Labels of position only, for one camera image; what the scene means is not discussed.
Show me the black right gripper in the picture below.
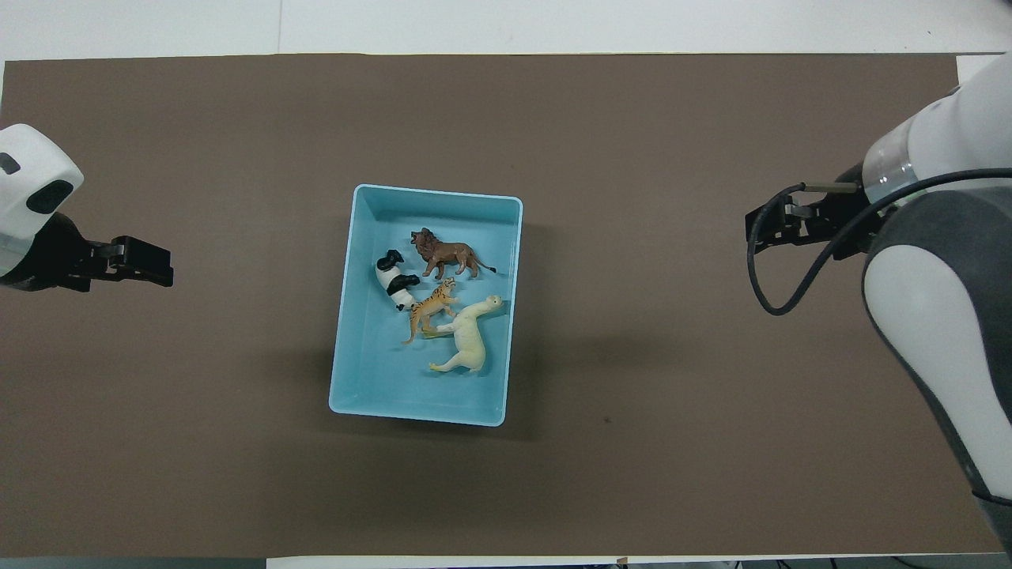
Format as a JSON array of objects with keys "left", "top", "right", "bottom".
[{"left": 747, "top": 164, "right": 894, "bottom": 262}]

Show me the light blue storage box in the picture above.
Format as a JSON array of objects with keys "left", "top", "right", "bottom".
[{"left": 328, "top": 183, "right": 524, "bottom": 428}]

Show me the black white panda toy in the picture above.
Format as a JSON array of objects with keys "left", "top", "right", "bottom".
[{"left": 375, "top": 250, "right": 421, "bottom": 311}]

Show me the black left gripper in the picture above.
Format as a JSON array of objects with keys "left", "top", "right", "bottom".
[{"left": 0, "top": 212, "right": 174, "bottom": 292}]

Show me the cream horse toy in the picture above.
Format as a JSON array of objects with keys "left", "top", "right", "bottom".
[{"left": 421, "top": 295, "right": 504, "bottom": 374}]

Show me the orange striped tiger toy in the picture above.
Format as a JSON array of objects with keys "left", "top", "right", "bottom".
[{"left": 402, "top": 277, "right": 459, "bottom": 345}]

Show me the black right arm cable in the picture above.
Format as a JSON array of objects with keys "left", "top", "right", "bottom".
[{"left": 747, "top": 168, "right": 1012, "bottom": 317}]

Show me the brown lion toy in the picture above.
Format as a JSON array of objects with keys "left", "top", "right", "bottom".
[{"left": 410, "top": 228, "right": 497, "bottom": 281}]

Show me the brown table mat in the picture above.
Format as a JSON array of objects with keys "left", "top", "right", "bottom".
[{"left": 0, "top": 53, "right": 1003, "bottom": 558}]

